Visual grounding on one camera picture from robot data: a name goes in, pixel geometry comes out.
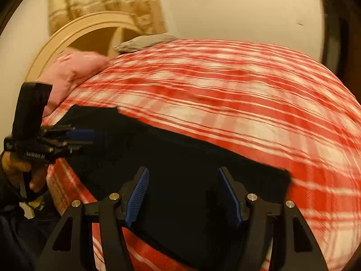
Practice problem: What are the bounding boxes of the black pants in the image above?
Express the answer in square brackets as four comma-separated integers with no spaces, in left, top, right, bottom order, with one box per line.
[56,106,291,270]

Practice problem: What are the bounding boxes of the person's left hand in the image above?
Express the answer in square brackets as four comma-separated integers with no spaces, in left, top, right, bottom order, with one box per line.
[1,151,48,193]

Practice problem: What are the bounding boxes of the pink folded blanket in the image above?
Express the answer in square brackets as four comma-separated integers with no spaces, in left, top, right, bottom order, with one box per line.
[37,50,110,117]

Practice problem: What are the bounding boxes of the cream round headboard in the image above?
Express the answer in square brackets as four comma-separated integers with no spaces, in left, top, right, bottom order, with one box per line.
[25,11,143,81]

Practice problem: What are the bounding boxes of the grey striped pillow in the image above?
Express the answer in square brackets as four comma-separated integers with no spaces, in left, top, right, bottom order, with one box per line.
[114,33,177,54]

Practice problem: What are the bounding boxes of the red white plaid bedsheet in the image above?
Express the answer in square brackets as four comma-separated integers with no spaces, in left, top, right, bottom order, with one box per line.
[43,40,360,270]

